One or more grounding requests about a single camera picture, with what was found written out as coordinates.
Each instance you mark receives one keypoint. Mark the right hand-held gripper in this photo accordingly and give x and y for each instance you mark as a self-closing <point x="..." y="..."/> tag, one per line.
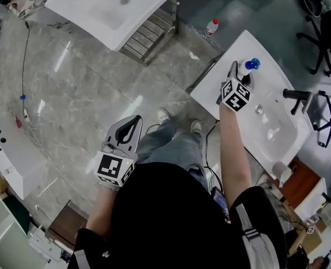
<point x="235" y="97"/>

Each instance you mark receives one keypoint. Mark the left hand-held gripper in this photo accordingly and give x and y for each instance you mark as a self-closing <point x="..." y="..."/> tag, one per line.
<point x="112" y="164"/>

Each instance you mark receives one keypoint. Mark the blue-capped white spray bottle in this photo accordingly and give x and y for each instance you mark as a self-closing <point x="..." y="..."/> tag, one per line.
<point x="249" y="66"/>

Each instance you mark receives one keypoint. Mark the person's right forearm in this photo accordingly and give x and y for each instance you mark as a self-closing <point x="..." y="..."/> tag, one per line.
<point x="236" y="155"/>

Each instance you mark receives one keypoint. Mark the person's left forearm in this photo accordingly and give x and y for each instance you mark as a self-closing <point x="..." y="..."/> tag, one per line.
<point x="103" y="212"/>

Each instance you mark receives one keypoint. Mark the white shoulder bag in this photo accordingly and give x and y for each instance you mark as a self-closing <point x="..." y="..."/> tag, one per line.
<point x="259" y="242"/>

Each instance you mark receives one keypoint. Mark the white sink with black stand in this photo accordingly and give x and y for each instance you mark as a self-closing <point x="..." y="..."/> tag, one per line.
<point x="266" y="66"/>

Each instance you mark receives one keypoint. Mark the white sink with steel stand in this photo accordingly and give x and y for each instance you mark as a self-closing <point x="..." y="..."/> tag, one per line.
<point x="98" y="7"/>

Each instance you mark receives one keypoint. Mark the person's left white shoe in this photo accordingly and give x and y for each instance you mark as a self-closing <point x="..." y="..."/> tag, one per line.
<point x="163" y="114"/>

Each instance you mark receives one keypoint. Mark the person's white shoe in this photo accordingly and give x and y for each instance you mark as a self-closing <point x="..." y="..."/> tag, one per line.
<point x="163" y="114"/>
<point x="196" y="127"/>

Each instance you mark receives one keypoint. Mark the white paper scrap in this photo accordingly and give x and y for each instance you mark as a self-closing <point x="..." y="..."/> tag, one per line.
<point x="194" y="55"/>

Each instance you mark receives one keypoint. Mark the white bottle red cap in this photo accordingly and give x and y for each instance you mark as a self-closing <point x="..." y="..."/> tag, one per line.
<point x="211" y="28"/>

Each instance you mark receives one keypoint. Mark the black faucet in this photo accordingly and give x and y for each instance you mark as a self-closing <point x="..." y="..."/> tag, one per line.
<point x="297" y="95"/>

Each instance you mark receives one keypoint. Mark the person's right white shoe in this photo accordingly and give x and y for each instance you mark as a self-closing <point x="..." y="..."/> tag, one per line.
<point x="196" y="127"/>

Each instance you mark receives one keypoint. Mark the person's right leg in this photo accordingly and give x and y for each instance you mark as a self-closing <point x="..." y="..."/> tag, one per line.
<point x="191" y="155"/>

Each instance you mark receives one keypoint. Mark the person's black shirt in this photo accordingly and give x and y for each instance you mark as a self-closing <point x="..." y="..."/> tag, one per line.
<point x="168" y="220"/>

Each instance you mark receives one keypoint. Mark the steel slatted stand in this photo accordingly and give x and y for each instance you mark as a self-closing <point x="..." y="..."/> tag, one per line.
<point x="151" y="35"/>

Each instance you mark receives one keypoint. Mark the white power strip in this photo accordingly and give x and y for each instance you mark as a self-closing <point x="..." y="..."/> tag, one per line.
<point x="26" y="113"/>

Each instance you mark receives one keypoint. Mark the brown wooden stool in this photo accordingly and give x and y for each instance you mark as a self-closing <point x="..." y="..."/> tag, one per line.
<point x="67" y="223"/>

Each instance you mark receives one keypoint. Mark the small blue floor item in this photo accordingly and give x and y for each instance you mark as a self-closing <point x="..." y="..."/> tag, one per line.
<point x="23" y="97"/>

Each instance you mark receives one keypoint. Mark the small red floor item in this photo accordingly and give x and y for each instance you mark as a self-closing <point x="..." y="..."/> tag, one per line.
<point x="17" y="121"/>

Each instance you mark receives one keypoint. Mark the black device blue screen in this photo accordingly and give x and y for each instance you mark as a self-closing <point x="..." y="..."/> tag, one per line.
<point x="220" y="203"/>

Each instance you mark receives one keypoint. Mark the white curved furniture unit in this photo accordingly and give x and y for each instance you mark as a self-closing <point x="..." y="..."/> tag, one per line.
<point x="11" y="155"/>

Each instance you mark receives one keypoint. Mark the brown wooden table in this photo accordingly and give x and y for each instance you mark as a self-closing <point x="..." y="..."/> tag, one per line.
<point x="299" y="183"/>

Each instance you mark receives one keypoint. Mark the white box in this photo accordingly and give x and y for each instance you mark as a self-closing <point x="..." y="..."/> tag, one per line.
<point x="312" y="203"/>

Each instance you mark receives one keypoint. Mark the white green cabinet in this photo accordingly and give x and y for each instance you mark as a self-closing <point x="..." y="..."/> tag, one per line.
<point x="5" y="240"/>

